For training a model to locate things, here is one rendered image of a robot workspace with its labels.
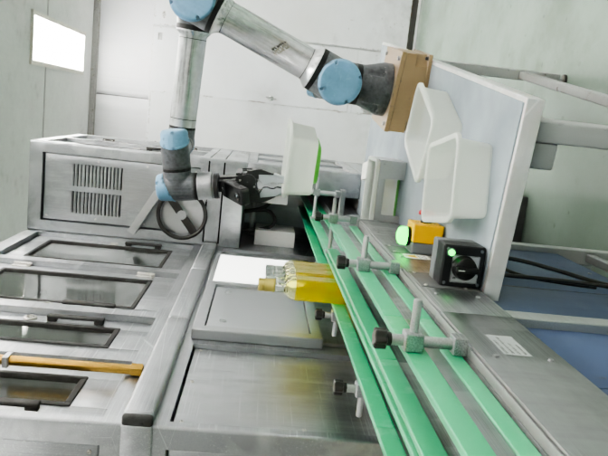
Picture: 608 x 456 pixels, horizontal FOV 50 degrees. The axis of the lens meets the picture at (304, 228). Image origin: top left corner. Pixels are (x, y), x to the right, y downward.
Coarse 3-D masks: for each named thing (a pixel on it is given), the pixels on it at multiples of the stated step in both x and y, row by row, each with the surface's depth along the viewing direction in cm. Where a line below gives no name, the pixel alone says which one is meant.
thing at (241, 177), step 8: (240, 168) 180; (248, 168) 181; (216, 176) 174; (224, 176) 179; (232, 176) 179; (240, 176) 173; (248, 176) 173; (216, 184) 173; (240, 184) 174; (248, 184) 174; (256, 184) 180; (216, 192) 174; (256, 192) 175
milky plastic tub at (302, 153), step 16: (288, 128) 180; (304, 128) 173; (288, 144) 182; (304, 144) 162; (288, 160) 162; (304, 160) 163; (288, 176) 163; (304, 176) 165; (288, 192) 166; (304, 192) 166
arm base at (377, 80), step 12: (360, 72) 181; (372, 72) 182; (384, 72) 182; (372, 84) 181; (384, 84) 180; (360, 96) 182; (372, 96) 182; (384, 96) 181; (372, 108) 185; (384, 108) 183
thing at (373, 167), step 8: (368, 160) 210; (376, 160) 196; (368, 168) 211; (376, 168) 195; (368, 176) 212; (376, 176) 195; (368, 184) 212; (376, 184) 197; (368, 192) 212; (368, 200) 213; (368, 208) 213; (368, 216) 214
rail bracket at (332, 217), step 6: (336, 198) 193; (336, 204) 193; (318, 216) 192; (324, 216) 193; (330, 216) 193; (336, 216) 193; (342, 216) 194; (354, 216) 193; (330, 222) 193; (336, 222) 193; (348, 222) 194; (354, 222) 193; (330, 228) 194; (330, 234) 194; (330, 240) 194; (330, 246) 195
